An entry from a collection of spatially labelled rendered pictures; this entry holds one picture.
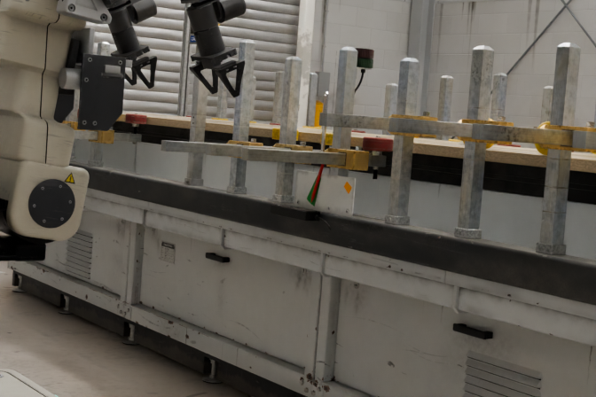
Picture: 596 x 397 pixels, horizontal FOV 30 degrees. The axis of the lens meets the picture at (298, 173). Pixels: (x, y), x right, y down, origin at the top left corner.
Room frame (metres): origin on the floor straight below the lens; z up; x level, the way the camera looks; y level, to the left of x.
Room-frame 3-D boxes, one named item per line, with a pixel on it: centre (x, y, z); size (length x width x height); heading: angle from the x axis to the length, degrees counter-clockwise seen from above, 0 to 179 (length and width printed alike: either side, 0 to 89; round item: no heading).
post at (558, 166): (2.33, -0.54, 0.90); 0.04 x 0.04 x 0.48; 35
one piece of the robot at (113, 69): (2.47, 0.51, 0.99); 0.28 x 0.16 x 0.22; 36
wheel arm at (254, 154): (2.85, -0.04, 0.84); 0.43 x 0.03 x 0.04; 125
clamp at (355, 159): (2.92, -0.12, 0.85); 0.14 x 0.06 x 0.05; 35
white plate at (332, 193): (2.95, -0.07, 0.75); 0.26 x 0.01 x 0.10; 35
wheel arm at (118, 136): (4.10, 0.79, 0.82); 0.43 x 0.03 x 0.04; 125
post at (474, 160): (2.53, -0.40, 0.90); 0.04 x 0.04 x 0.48; 35
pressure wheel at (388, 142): (2.96, -0.21, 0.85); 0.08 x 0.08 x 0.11
